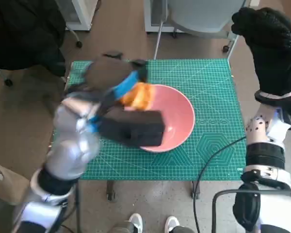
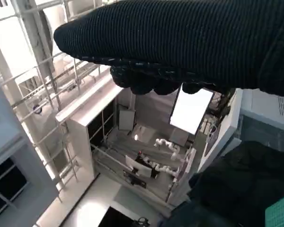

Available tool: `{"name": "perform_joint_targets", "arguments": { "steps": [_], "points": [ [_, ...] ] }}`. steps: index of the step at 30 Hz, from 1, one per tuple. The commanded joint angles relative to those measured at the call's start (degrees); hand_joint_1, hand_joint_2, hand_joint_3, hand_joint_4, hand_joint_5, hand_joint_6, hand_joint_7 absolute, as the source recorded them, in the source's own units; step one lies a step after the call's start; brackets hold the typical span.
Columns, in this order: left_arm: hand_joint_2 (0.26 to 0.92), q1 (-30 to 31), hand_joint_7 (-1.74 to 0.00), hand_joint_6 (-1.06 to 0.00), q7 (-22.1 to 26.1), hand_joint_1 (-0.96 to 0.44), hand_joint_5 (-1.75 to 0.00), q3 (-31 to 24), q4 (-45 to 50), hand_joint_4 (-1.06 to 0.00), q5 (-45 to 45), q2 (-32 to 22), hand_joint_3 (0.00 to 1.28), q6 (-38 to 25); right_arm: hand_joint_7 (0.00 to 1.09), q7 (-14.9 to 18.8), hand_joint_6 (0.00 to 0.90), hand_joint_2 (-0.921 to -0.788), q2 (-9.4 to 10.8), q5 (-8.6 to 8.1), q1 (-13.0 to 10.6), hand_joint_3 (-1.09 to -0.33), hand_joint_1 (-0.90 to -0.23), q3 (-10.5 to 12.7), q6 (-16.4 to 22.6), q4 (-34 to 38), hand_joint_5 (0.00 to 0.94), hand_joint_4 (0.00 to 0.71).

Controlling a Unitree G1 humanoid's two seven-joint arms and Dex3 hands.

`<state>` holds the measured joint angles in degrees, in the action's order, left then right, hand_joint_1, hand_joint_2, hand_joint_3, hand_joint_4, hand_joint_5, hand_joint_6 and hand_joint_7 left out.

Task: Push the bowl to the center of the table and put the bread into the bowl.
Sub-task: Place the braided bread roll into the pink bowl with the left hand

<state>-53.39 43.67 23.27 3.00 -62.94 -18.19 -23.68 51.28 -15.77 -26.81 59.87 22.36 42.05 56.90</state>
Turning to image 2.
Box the green cutting mat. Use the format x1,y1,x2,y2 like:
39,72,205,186
265,193,284,227

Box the white-screen monitor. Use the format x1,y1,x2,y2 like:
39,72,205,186
168,85,215,136

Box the black knitted gloved right hand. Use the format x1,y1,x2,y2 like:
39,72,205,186
53,0,284,98

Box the white perforated cabinet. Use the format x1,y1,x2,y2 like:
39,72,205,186
236,88,284,153

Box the white shelving unit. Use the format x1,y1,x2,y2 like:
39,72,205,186
55,70,138,182

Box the metal scaffold frame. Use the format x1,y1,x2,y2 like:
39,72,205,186
0,0,104,204

